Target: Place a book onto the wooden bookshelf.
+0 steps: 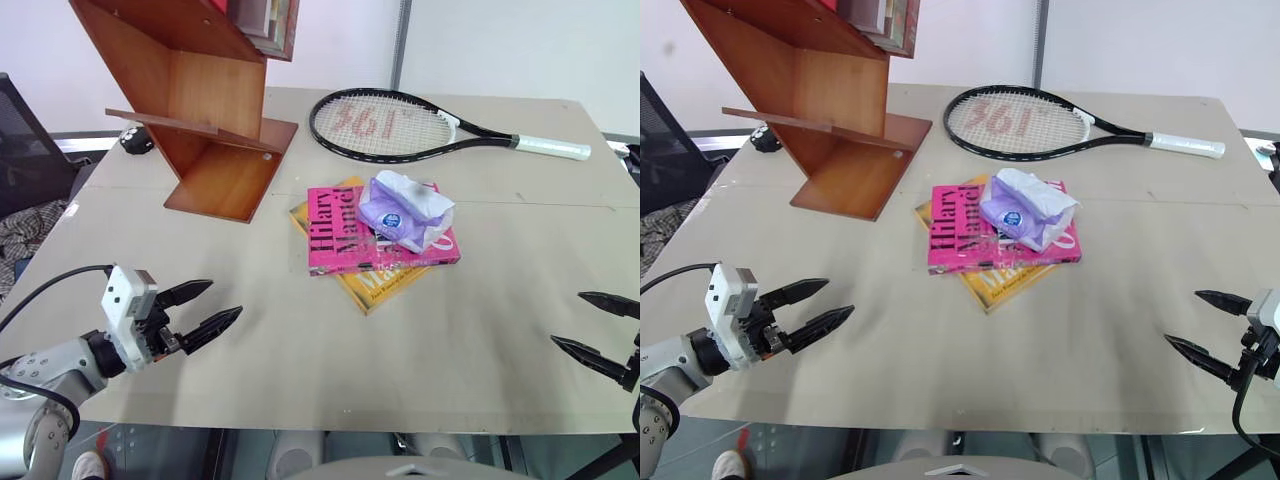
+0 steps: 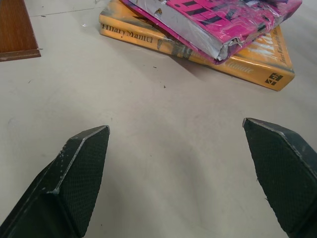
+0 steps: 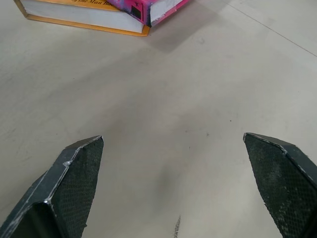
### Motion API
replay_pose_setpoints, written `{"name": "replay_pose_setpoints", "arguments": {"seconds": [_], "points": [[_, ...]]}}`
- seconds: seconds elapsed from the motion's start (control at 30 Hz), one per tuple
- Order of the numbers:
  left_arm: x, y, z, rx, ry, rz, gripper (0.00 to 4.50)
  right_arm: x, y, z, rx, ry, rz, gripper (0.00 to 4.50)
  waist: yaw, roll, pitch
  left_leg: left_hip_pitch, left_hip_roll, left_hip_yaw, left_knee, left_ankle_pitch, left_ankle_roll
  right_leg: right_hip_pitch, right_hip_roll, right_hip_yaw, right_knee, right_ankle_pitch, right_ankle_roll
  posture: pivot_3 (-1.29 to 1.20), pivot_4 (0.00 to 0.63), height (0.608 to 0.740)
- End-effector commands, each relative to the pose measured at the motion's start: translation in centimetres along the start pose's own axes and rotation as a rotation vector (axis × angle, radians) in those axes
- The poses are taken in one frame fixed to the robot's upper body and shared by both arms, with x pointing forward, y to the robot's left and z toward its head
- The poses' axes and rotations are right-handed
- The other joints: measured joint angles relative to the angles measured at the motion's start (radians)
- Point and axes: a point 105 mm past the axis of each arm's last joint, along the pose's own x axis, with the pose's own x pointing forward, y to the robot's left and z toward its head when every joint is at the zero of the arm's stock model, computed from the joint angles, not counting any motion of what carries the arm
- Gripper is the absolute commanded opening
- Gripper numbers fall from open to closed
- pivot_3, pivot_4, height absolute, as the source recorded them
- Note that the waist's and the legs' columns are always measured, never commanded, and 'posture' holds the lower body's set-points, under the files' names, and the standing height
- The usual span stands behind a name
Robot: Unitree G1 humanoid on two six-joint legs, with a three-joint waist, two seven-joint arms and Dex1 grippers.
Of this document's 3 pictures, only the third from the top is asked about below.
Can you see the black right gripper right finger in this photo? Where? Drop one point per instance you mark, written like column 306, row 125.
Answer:
column 284, row 183

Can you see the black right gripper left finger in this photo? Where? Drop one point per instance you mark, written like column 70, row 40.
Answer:
column 62, row 191

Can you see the thick orange cover book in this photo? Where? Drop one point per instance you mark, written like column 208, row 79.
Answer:
column 81, row 15

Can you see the pink and purple book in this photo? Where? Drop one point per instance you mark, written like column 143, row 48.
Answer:
column 158, row 10

